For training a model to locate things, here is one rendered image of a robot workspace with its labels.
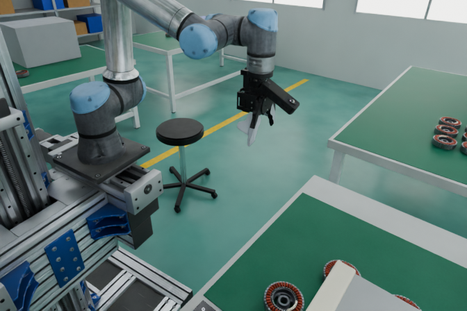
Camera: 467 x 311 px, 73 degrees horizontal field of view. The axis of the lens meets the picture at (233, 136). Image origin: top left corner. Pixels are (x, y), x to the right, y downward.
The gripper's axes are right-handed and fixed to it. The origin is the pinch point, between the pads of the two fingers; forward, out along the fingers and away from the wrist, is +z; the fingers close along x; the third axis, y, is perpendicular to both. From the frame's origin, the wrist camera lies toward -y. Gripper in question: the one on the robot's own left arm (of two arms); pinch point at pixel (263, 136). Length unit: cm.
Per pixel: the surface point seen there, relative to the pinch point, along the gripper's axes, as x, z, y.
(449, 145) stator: -104, 37, -59
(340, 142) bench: -82, 40, -9
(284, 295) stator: 18.8, 37.5, -18.7
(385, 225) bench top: -29, 40, -39
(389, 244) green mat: -20, 40, -42
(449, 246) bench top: -30, 40, -60
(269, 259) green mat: 7.9, 40.3, -9.0
